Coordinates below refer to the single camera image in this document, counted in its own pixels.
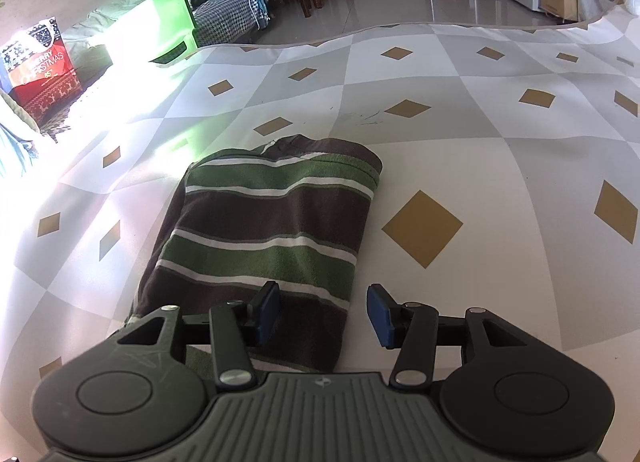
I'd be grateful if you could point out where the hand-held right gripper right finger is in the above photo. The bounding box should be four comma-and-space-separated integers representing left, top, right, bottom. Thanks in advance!
367, 284, 528, 389

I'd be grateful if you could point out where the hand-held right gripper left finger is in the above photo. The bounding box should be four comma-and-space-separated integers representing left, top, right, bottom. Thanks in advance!
116, 281, 281, 390

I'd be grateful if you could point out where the green brown striped t-shirt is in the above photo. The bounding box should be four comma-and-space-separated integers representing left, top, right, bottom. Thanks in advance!
125, 134, 385, 375

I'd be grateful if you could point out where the white teal cloth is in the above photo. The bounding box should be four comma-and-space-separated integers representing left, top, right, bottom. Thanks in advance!
0, 92, 42, 181

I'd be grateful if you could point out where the green plastic stool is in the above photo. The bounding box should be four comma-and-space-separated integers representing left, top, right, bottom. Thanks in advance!
105, 0, 202, 68

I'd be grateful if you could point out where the red printed gift bag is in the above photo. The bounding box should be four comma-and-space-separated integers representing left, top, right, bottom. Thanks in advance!
0, 16, 84, 121

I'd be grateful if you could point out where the pale green pillow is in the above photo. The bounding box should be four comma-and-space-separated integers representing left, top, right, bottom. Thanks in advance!
60, 0, 152, 73

